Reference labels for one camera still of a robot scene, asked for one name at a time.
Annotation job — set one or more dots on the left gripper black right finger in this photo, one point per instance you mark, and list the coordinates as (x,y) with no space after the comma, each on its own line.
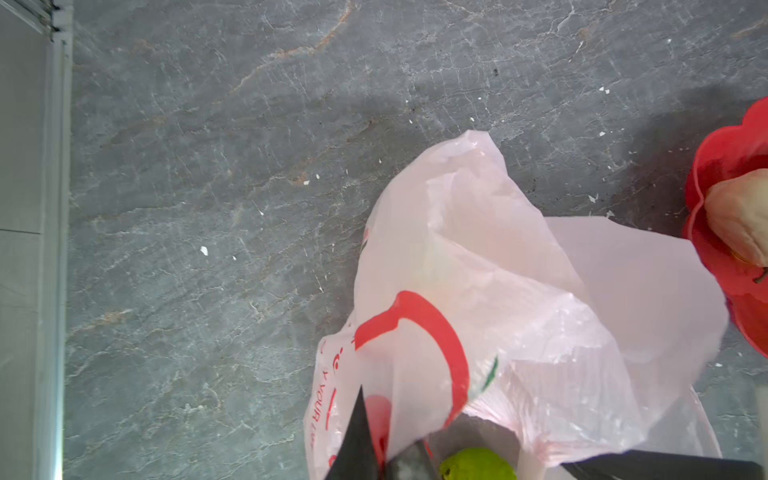
(646,465)

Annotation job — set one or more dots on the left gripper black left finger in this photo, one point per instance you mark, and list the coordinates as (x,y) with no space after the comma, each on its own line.
(357,458)

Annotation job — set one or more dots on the green fake lime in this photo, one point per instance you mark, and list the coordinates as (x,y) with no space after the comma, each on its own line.
(476,464)

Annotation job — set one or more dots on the pink plastic bag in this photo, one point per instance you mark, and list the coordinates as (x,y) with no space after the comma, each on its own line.
(579,335)

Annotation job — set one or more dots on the beige fake potato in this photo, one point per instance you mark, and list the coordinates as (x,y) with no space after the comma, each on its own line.
(736,211)

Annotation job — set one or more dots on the red flower-shaped plastic bowl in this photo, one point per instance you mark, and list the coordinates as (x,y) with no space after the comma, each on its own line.
(725,154)

